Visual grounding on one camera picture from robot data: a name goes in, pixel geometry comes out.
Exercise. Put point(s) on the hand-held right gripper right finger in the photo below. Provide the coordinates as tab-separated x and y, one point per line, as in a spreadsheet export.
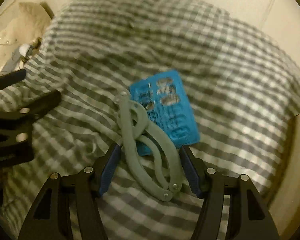
191	172

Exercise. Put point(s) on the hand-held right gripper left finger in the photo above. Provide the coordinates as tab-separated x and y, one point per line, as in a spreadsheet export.
109	170

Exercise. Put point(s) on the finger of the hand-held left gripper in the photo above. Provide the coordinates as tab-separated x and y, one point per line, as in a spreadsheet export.
42	102
10	78

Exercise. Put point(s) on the grey folding tool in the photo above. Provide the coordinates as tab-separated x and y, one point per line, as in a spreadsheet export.
130	140

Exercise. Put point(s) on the blue blister pack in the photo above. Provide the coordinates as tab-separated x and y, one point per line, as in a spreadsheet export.
175	115

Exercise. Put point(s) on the brown cardboard box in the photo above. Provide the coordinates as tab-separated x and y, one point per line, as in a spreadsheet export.
295	155

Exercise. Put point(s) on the white cloth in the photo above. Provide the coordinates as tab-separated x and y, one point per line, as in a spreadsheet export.
2	45

